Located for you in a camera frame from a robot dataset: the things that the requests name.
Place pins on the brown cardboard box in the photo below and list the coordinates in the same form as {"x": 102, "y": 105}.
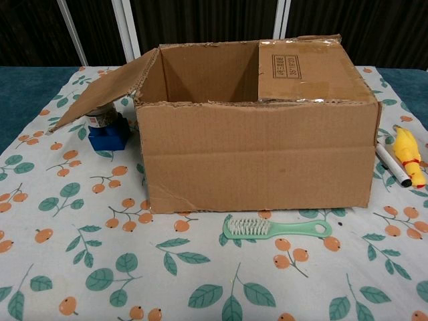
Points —
{"x": 261, "y": 160}

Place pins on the fruit and leaf print tablecloth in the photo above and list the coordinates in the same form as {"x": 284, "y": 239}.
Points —
{"x": 133, "y": 267}

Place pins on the black pleated curtain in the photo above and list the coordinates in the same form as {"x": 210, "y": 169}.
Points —
{"x": 200, "y": 20}

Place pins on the yellow rubber chicken toy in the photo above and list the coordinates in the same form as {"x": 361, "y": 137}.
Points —
{"x": 406, "y": 147}

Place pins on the slim grey frame post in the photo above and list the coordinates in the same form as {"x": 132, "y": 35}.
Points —
{"x": 72, "y": 33}

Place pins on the clear jar of seeds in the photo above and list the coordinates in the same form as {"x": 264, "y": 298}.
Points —
{"x": 103, "y": 118}

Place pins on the black and white marker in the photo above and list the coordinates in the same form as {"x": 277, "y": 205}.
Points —
{"x": 394, "y": 167}

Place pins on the teal table cover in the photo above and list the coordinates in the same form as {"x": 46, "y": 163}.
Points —
{"x": 20, "y": 93}

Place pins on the green plastic brush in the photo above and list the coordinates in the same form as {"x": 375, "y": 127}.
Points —
{"x": 294, "y": 230}

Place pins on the white frame post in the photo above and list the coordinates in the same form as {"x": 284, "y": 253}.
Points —
{"x": 127, "y": 33}
{"x": 281, "y": 20}

